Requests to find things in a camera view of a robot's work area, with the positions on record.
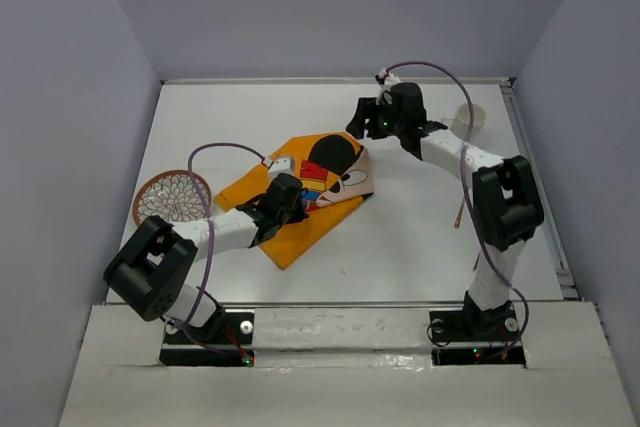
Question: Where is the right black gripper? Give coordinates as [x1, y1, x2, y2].
[344, 96, 405, 140]

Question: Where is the yellow cartoon cloth napkin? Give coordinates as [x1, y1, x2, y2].
[214, 132, 374, 270]

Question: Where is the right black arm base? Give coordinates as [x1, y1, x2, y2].
[425, 295, 526, 367]

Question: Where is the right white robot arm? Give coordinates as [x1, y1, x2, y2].
[346, 82, 544, 347]

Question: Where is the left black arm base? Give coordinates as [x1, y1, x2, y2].
[159, 309, 255, 368]

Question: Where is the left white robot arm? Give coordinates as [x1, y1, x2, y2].
[103, 173, 307, 344]

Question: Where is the white ceramic mug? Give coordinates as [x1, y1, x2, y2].
[443, 104, 487, 138]

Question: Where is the floral patterned plate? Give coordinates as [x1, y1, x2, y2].
[131, 170, 206, 226]

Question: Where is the copper fork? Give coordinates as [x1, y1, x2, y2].
[454, 197, 466, 229]

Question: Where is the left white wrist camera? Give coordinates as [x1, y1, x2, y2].
[263, 155, 295, 181]

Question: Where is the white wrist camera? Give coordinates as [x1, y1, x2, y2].
[263, 155, 295, 181]
[374, 68, 402, 98]

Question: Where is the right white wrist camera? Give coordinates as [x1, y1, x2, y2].
[374, 68, 402, 98]

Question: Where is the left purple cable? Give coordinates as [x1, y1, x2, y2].
[172, 142, 269, 356]

